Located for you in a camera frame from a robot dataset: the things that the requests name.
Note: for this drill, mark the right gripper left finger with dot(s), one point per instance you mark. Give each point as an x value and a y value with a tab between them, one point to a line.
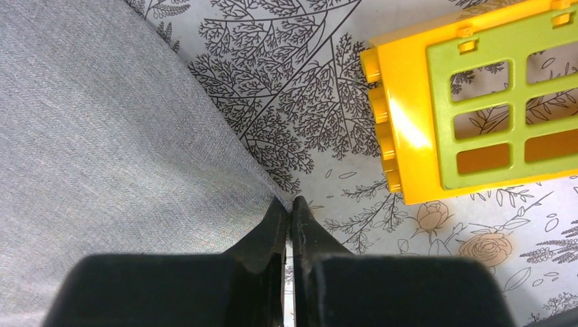
243	286

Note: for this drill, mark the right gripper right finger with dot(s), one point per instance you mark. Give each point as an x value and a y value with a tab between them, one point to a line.
334	287

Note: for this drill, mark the grey cloth napkin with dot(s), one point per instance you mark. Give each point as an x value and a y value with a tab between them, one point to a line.
108	145

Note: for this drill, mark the floral patterned tablecloth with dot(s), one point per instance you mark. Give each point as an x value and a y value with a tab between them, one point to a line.
287	78

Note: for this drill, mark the yellow green toy window block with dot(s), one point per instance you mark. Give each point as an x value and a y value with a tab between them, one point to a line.
435	147

